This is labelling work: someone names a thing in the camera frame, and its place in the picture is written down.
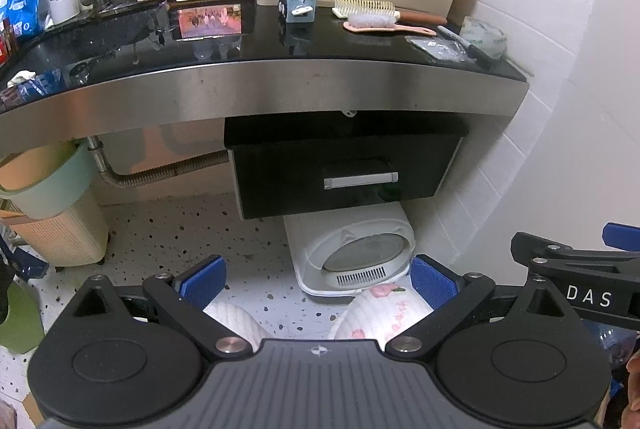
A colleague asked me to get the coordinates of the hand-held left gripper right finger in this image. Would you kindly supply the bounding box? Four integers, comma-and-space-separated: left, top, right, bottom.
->
385, 254, 576, 362

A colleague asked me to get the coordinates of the pale green packet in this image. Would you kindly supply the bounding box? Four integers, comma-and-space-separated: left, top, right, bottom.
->
459, 17, 507, 60

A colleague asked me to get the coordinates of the white floor scale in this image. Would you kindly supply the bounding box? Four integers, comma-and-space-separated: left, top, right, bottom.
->
283, 201, 419, 303

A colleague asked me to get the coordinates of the black pen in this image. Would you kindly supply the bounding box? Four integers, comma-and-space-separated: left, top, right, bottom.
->
437, 25, 494, 70

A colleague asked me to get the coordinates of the green plastic stool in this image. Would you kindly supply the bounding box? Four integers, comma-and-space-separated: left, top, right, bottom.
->
0, 281, 47, 355

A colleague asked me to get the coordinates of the wooden-handled white brush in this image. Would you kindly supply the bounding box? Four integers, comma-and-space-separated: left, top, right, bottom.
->
332, 0, 448, 26

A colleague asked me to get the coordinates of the person's floral pajama leg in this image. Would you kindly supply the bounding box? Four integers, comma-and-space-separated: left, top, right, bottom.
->
327, 284, 437, 343
202, 301, 274, 353

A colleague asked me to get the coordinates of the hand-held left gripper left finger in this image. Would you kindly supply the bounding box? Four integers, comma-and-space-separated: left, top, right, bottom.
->
72, 255, 252, 362

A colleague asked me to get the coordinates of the beige woven basket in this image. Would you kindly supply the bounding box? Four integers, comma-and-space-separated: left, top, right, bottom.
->
0, 194, 109, 268

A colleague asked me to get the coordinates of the small blue holder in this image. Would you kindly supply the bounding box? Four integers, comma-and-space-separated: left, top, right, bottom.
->
278, 0, 317, 26

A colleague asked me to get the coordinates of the flexible metal hose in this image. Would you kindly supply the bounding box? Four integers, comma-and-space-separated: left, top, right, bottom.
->
87, 136, 231, 198

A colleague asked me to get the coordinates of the white cup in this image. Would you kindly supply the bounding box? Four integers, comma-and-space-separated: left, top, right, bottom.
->
48, 0, 82, 26

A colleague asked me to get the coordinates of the pink hairbrush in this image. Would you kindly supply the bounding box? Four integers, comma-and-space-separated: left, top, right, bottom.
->
343, 11, 437, 36

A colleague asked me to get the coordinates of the black steel-edged counter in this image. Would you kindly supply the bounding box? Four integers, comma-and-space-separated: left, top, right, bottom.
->
0, 0, 531, 156

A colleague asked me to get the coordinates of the person's right hand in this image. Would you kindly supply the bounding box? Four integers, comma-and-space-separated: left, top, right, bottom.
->
625, 350, 640, 414

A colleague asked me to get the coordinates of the blue translucent plastic object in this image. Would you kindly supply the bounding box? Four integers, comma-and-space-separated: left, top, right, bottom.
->
589, 323, 637, 361

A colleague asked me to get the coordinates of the clear plastic packet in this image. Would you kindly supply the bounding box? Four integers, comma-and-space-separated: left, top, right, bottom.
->
404, 36, 469, 62

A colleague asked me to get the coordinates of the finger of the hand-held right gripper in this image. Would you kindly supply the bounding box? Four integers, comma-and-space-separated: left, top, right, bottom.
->
602, 222, 640, 253
510, 231, 640, 325

